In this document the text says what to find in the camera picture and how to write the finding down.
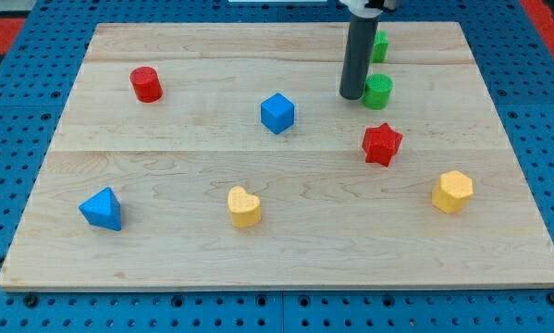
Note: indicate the yellow hexagon block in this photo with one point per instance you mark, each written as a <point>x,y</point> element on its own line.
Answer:
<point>452,192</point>

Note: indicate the yellow heart block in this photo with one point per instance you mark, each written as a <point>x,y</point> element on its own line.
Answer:
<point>245,208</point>

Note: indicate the blue cube block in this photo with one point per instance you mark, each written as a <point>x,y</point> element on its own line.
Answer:
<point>277,113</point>

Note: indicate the light wooden board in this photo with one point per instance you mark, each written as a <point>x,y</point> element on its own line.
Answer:
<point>330,221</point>

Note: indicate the red star block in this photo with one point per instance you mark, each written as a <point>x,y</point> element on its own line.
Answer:
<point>381,144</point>

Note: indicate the green cylinder block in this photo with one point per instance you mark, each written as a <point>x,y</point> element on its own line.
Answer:
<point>377,90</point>

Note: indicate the red cylinder block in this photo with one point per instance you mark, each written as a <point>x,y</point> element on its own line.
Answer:
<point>146,84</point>

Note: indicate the green block behind rod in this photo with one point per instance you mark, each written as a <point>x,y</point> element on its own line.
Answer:
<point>380,47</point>

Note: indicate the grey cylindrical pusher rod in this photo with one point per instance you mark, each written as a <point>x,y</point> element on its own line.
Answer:
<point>358,53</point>

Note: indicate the blue triangle block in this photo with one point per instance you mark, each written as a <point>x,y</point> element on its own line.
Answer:
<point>103,210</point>

